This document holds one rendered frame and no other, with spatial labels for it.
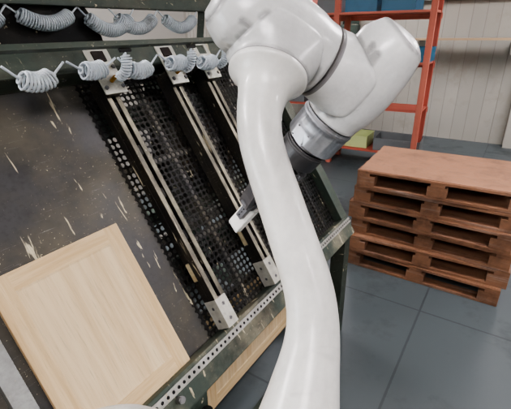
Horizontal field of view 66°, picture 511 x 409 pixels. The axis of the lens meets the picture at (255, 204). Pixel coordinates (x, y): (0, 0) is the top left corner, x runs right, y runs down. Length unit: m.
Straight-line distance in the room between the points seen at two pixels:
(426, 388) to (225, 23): 2.56
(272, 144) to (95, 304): 1.05
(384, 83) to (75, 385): 1.17
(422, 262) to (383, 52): 3.09
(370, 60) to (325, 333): 0.35
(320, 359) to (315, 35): 0.38
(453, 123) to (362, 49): 8.02
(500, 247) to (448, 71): 5.48
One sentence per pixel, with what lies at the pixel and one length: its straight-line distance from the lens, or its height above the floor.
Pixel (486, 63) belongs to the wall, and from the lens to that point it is 8.39.
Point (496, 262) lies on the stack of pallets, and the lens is 3.49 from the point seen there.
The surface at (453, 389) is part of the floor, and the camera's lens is 2.87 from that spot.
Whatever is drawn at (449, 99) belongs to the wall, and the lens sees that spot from 8.51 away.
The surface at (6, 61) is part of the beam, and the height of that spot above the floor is 1.91.
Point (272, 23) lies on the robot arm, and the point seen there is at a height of 1.99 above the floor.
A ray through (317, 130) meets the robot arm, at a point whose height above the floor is 1.85.
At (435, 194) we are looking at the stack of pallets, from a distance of 3.31.
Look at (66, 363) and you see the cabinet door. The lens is 1.36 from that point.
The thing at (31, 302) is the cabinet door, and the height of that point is 1.28.
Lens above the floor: 1.99
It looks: 24 degrees down
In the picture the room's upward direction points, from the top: 1 degrees counter-clockwise
